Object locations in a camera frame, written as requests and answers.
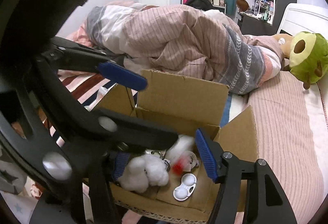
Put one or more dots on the brown animal plush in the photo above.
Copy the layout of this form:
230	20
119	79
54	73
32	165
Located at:
243	3

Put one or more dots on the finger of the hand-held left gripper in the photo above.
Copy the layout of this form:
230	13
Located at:
123	76
143	131

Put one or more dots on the cardboard box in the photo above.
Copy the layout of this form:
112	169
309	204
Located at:
179	96

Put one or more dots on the white desk rack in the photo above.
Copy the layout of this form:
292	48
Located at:
264	9

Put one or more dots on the black backpack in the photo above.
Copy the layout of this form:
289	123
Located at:
199	2

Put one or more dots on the clear plastic pouch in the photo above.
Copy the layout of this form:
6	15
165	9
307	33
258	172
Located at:
185	160

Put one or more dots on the green avocado plush toy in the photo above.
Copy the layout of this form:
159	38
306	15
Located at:
315	60

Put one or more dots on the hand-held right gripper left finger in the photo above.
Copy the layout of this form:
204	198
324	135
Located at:
120	165

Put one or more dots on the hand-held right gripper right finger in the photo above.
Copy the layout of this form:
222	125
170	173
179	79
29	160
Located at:
205	160

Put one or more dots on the white contact lens case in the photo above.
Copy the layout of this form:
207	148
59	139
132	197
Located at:
179	193

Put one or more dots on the person's left forearm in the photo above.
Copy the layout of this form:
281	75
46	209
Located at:
12	178

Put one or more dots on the pink grey striped comforter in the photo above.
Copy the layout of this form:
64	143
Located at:
179	42

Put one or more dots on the pink ribbed bed sheet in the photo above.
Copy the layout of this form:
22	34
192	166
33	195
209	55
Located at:
281	137

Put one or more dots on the brown teddy bear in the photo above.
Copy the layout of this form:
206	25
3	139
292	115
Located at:
284	42

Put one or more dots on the white bed headboard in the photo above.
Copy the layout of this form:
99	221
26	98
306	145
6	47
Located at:
302	16

